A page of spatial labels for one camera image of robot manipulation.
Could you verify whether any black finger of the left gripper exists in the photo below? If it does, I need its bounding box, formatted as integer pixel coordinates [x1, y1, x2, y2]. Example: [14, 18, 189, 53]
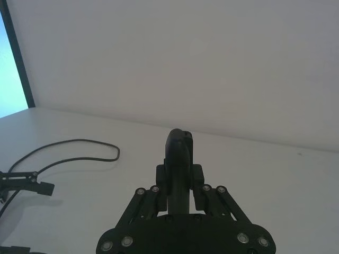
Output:
[0, 170, 56, 197]

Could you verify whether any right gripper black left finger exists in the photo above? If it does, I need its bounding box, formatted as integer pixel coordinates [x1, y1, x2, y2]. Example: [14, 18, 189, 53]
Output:
[115, 128, 188, 230]

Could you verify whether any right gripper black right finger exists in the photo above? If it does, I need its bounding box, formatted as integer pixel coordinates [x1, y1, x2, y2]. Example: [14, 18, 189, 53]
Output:
[182, 130, 248, 226]

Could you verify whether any white table cloth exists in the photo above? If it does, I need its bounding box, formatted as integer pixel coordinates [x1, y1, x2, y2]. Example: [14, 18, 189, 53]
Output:
[0, 107, 339, 254]

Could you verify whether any thin dark cable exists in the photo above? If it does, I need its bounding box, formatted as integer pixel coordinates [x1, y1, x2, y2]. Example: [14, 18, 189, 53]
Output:
[0, 139, 121, 212]

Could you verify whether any dark post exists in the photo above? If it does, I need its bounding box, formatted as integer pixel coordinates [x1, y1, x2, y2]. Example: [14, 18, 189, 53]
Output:
[0, 0, 36, 108]

